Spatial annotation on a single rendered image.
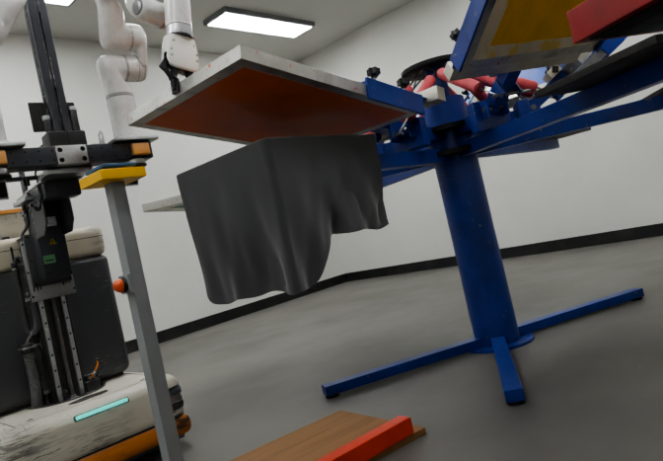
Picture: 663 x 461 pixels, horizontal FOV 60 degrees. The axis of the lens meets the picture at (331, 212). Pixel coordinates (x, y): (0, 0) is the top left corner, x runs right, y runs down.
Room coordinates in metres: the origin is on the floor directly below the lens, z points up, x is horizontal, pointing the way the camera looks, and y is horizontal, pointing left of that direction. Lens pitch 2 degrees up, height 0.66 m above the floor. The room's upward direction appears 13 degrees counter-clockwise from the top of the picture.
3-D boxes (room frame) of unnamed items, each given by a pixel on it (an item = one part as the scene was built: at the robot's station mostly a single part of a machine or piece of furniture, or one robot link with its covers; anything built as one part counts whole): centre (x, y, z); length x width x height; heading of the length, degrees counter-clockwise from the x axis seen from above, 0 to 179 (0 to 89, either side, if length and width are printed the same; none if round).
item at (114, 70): (2.04, 0.64, 1.37); 0.13 x 0.10 x 0.16; 130
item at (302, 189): (1.73, -0.02, 0.74); 0.46 x 0.04 x 0.42; 138
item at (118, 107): (2.05, 0.65, 1.21); 0.16 x 0.13 x 0.15; 44
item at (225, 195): (1.69, 0.29, 0.74); 0.45 x 0.03 x 0.43; 48
